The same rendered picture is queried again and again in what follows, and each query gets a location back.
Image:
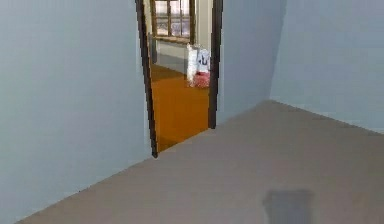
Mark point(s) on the brown framed window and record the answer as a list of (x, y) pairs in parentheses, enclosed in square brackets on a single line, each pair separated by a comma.
[(173, 20)]

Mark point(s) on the dark brown door frame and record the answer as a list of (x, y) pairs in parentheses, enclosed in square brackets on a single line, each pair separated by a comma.
[(215, 66)]

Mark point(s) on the white and red armchair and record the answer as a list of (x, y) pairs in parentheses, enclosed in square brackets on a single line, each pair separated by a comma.
[(198, 68)]

